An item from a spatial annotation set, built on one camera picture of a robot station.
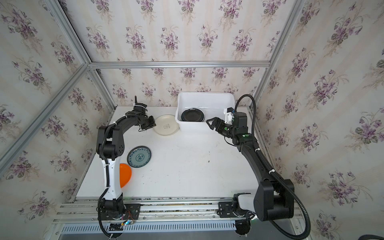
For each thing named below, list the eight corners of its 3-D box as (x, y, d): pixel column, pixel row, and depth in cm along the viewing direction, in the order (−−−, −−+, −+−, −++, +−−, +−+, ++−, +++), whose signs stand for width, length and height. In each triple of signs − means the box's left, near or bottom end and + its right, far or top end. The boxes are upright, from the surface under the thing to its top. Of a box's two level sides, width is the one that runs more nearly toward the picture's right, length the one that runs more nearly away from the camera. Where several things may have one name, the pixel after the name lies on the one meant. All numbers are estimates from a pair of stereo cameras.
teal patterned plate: (125, 167, 90) (123, 166, 89) (131, 147, 100) (130, 145, 98) (148, 167, 91) (147, 166, 89) (152, 147, 100) (151, 145, 98)
